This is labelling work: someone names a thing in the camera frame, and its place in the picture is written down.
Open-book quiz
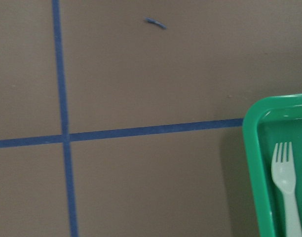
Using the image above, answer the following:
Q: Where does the green plastic tray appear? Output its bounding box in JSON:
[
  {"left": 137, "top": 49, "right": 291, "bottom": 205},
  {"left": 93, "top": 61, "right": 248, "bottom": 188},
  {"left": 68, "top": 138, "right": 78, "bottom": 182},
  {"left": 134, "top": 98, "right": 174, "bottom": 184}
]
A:
[{"left": 243, "top": 94, "right": 302, "bottom": 237}]

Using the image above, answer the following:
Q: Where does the translucent plastic fork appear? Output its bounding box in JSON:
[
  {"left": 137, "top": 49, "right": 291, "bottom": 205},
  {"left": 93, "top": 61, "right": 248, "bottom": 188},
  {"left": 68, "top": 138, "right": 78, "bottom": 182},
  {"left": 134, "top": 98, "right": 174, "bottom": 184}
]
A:
[{"left": 271, "top": 142, "right": 302, "bottom": 237}]

